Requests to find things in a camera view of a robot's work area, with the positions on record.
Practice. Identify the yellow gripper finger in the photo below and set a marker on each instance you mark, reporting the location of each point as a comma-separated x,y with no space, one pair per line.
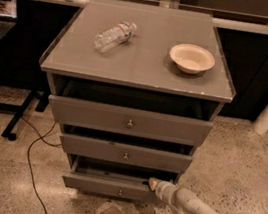
153,183

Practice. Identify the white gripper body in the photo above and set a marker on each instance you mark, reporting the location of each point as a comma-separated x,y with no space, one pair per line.
162,190

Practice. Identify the grey bottom drawer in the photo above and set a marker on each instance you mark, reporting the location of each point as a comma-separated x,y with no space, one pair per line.
115,179

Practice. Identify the grey drawer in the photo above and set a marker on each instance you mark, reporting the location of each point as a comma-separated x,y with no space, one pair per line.
138,123
124,153
115,179

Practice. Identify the grey middle drawer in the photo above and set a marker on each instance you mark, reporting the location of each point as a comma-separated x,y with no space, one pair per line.
124,153

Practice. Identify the grey drawer cabinet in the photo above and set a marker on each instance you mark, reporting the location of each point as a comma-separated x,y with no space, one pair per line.
138,74

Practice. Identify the grey top drawer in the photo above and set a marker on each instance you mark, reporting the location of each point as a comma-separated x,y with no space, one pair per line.
138,123

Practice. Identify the white paper bowl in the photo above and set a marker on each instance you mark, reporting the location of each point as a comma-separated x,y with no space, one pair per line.
192,59

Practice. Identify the clear plastic water bottle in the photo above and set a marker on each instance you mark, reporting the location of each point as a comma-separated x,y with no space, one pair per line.
114,36

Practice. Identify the black side table frame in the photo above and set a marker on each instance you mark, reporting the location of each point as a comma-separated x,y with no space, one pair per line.
18,110

